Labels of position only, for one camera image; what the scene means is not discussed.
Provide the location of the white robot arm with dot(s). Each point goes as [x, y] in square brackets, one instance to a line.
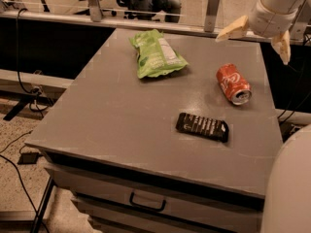
[287, 205]

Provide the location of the person on office chair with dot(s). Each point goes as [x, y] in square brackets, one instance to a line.
[146, 8]

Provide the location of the red coke can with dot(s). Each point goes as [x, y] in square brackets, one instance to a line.
[234, 86]

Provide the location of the black drawer handle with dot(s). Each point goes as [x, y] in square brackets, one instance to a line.
[146, 203]

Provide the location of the black power adapter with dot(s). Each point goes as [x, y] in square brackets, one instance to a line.
[28, 158]

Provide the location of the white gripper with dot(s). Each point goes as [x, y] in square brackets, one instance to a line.
[266, 20]

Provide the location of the grey drawer cabinet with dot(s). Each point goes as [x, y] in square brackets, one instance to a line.
[111, 134]

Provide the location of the green chip bag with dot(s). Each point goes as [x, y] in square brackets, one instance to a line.
[155, 57]

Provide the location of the metal guard rail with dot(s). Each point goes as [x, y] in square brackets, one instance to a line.
[64, 11]

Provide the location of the black snack bar wrapper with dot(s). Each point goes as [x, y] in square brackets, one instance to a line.
[202, 126]

